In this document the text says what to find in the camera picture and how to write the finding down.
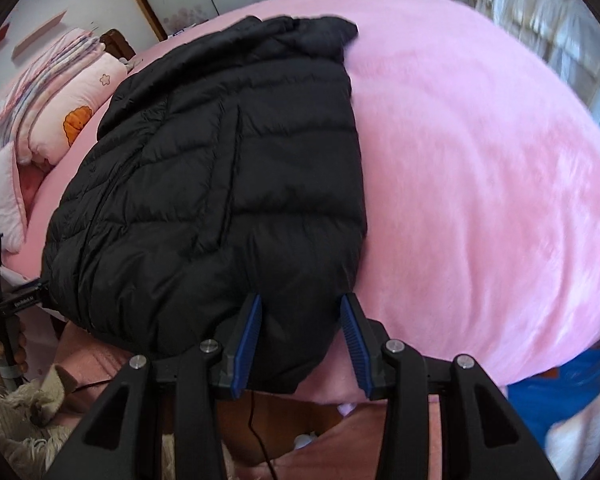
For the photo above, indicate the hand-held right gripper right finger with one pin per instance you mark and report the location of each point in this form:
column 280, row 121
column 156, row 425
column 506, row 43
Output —
column 355, row 345

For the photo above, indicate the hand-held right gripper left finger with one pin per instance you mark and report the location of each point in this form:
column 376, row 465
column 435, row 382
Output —
column 245, row 345

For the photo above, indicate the black puffer jacket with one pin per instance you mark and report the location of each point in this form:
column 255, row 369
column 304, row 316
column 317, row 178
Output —
column 205, row 160

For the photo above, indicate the white embroidered pillow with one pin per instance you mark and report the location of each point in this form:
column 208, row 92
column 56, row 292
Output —
column 2, row 195

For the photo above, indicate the salmon pink pillow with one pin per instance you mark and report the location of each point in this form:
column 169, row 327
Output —
column 32, row 185

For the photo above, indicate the person's pink clothing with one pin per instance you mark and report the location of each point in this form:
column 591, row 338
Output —
column 330, row 440

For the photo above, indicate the blue plastic bag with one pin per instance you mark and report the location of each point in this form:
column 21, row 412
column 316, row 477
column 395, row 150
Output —
column 555, row 390

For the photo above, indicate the striped folded blanket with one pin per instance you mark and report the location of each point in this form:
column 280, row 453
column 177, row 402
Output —
column 65, row 62

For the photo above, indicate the pink bed blanket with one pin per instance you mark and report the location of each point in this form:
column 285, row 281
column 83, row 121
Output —
column 480, row 160

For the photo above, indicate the small grey plush toy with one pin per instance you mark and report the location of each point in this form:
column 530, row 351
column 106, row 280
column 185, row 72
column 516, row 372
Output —
column 129, row 62

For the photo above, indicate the pale blue cloth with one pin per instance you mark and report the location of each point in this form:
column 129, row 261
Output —
column 580, row 430

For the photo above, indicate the dark wooden headboard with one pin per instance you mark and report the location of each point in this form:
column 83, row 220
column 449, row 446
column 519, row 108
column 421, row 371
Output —
column 117, row 45

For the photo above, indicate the pink wall shelf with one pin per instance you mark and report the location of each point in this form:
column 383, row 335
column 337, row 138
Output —
column 37, row 37

